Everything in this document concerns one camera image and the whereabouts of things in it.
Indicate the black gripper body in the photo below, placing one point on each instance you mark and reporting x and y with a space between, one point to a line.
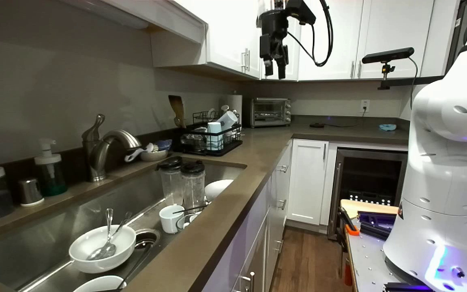
269 32

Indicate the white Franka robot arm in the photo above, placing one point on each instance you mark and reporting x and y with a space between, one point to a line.
449 162

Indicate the chrome faucet spout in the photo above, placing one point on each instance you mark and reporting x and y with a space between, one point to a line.
115 136

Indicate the stainless steel sink basin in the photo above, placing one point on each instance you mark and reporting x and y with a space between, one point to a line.
39 248

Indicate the silver toaster oven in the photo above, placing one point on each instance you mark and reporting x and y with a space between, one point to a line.
268 112

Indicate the white upper cabinet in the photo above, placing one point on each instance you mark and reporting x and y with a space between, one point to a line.
396 26
222 32

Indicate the white container in rack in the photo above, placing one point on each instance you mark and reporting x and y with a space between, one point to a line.
227 118

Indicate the small black object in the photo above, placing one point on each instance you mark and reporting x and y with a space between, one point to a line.
316 125

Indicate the wooden spatula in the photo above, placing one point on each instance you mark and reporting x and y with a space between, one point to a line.
177 107

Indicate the black dish rack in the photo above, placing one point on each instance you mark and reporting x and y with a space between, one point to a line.
190 146

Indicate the white lower cabinet door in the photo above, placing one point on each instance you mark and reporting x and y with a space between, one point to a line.
308 180

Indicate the small blue bowl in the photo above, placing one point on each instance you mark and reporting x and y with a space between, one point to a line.
388 127

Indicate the white shallow bowl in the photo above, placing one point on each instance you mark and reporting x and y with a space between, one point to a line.
218 188

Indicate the white under-counter cabinets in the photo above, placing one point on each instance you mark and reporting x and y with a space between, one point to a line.
276 204

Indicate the black beverage cooler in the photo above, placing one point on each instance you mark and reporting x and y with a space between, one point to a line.
365 178

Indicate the small dish with sponge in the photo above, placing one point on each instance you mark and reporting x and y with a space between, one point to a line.
153 152

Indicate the wooden block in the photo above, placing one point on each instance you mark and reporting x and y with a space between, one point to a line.
368 208

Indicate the metal kitchen utensil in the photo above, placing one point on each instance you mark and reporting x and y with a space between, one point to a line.
190 217

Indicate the small white cup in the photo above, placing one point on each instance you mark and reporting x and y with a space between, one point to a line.
169 221

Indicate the dark blue tool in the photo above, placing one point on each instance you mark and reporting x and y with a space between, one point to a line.
376 224

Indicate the black ladle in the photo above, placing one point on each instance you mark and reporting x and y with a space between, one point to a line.
146 240

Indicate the green soap dispenser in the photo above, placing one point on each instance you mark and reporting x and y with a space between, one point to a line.
51 175

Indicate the metal spoon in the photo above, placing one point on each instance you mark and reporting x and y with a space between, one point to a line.
106 250

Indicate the small metal cup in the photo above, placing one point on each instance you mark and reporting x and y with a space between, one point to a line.
29 191

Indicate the large white bowl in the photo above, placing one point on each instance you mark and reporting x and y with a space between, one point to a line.
81 261

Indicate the white plate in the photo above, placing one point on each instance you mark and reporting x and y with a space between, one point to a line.
98 284

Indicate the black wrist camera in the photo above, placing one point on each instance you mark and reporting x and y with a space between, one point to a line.
302 10

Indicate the white wall outlet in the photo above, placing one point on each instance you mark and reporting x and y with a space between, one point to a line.
363 105

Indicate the black camera on stand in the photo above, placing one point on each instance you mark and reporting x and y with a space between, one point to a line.
388 54

